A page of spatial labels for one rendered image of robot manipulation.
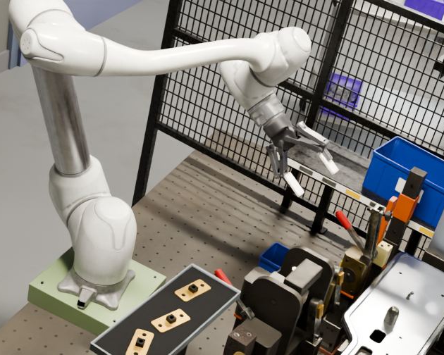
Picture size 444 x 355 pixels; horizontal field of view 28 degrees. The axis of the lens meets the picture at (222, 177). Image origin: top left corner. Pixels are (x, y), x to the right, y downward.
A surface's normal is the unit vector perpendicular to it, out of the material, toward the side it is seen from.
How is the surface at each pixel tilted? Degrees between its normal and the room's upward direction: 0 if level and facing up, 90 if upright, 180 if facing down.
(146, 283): 2
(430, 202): 90
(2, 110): 0
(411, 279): 0
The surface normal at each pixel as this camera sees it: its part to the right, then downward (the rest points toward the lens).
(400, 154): -0.61, 0.32
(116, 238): 0.45, 0.28
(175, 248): 0.20, -0.82
